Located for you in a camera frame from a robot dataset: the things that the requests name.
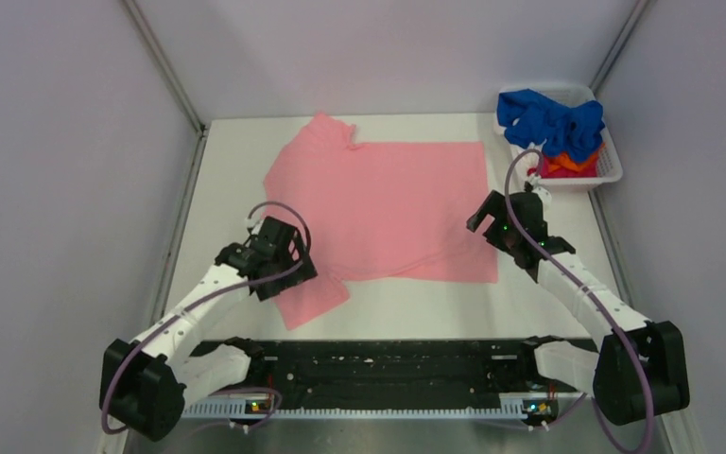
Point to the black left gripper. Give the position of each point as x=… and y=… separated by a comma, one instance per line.
x=273, y=287

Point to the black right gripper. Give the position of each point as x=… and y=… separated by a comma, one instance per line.
x=495, y=207

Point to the pink t-shirt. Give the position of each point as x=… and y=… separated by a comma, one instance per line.
x=377, y=210

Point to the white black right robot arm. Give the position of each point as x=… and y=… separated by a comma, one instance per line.
x=638, y=367

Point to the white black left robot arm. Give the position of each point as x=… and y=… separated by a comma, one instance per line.
x=148, y=382

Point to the white t-shirt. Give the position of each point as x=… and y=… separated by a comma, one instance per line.
x=527, y=166

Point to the orange t-shirt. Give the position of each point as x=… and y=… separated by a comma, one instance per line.
x=563, y=166

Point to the magenta red t-shirt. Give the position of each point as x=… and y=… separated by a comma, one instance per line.
x=541, y=171

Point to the blue t-shirt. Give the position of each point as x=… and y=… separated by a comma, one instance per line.
x=528, y=116

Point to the white plastic laundry basket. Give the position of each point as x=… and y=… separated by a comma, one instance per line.
x=608, y=167

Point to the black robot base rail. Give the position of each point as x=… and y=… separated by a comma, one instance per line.
x=412, y=376

